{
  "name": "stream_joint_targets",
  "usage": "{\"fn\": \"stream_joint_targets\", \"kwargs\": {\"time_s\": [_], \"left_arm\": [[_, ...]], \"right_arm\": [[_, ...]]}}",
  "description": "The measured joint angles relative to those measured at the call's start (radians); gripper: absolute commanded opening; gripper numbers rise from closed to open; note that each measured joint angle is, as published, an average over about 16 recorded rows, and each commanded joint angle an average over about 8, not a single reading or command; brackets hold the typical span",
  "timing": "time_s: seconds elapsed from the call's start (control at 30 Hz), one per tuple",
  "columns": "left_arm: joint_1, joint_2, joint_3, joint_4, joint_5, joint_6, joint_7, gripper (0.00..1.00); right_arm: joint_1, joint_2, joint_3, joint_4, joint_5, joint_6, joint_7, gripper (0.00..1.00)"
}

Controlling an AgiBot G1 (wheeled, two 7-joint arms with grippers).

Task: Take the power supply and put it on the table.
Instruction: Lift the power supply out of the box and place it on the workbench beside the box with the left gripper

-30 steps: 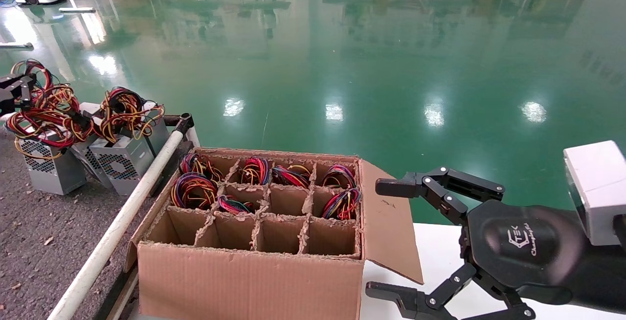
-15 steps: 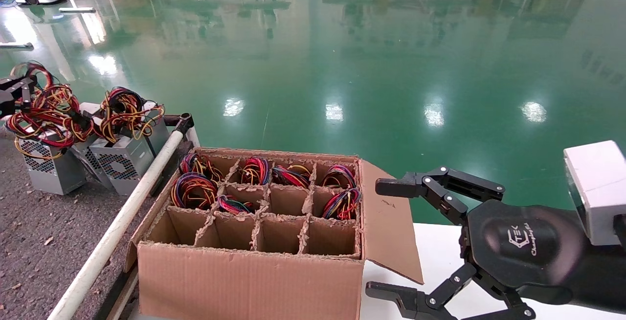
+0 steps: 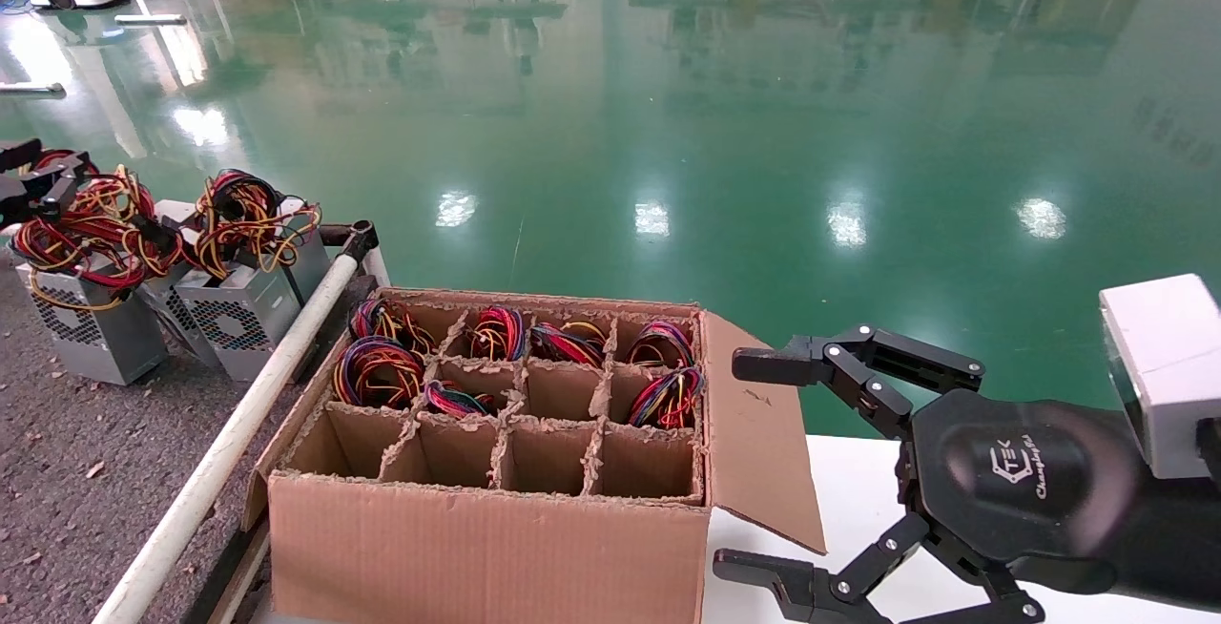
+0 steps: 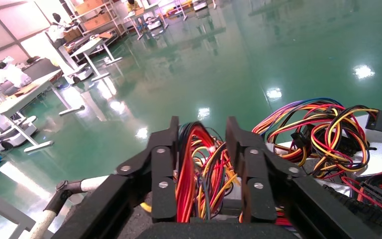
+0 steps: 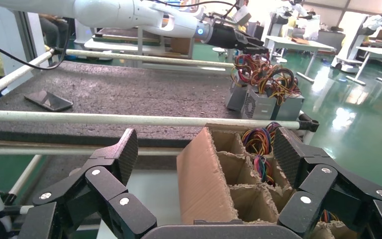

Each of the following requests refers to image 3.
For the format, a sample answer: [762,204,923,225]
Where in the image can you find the grey power supply with wires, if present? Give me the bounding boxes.
[8,149,171,386]
[175,169,332,384]
[625,319,697,369]
[420,379,497,418]
[625,366,707,431]
[57,164,225,367]
[467,306,528,363]
[348,298,435,348]
[528,321,605,369]

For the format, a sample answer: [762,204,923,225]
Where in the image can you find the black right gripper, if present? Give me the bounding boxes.
[712,323,1144,624]

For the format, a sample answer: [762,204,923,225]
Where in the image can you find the wires inside cardboard box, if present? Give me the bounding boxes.
[332,336,427,410]

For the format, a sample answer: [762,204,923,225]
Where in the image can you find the black pipe corner connector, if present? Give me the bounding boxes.
[320,220,380,267]

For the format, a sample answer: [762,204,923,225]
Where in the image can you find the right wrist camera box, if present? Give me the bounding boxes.
[1099,273,1221,482]

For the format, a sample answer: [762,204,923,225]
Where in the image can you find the brown cardboard box with dividers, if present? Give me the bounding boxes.
[243,286,827,624]

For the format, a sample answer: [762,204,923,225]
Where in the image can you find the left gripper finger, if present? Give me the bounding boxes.
[0,156,96,227]
[0,137,45,175]

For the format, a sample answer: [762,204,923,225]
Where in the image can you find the long white rail pipe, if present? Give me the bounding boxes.
[91,255,359,624]

